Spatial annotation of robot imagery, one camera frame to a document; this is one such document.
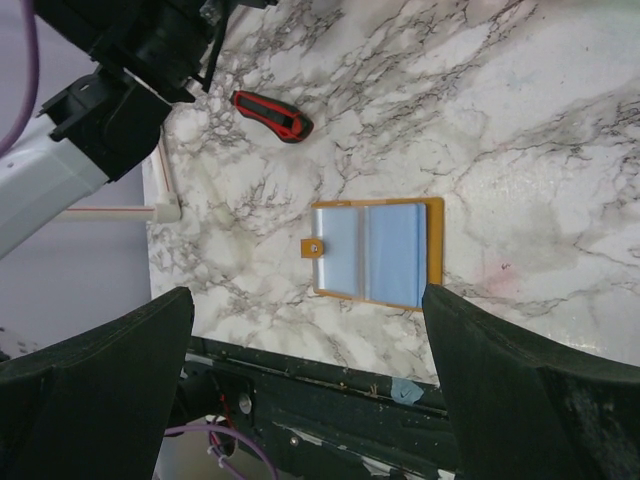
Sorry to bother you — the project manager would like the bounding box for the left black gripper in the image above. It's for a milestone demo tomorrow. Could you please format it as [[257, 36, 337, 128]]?
[[34, 0, 277, 103]]

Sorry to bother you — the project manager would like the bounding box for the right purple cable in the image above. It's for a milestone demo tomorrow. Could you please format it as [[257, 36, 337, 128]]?
[[164, 419, 279, 480]]

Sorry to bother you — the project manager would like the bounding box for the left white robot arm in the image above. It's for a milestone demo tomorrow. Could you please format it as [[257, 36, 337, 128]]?
[[1, 1, 236, 253]]

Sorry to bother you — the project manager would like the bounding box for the black mounting rail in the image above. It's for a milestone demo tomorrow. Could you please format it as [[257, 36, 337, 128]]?
[[169, 337, 461, 479]]

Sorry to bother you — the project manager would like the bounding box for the red black utility knife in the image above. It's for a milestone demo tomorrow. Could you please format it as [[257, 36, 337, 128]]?
[[230, 90, 314, 144]]

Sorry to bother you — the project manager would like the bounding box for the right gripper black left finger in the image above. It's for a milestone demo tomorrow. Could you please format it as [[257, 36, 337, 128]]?
[[1, 287, 194, 479]]

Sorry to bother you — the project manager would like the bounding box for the white PVC pipe frame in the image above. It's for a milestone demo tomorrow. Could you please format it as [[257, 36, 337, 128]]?
[[62, 137, 182, 226]]

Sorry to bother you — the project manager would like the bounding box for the mustard yellow card holder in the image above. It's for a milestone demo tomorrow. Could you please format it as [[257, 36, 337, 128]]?
[[300, 197, 445, 311]]

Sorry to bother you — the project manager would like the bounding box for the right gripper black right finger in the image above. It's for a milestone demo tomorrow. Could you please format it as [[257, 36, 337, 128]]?
[[422, 284, 639, 479]]

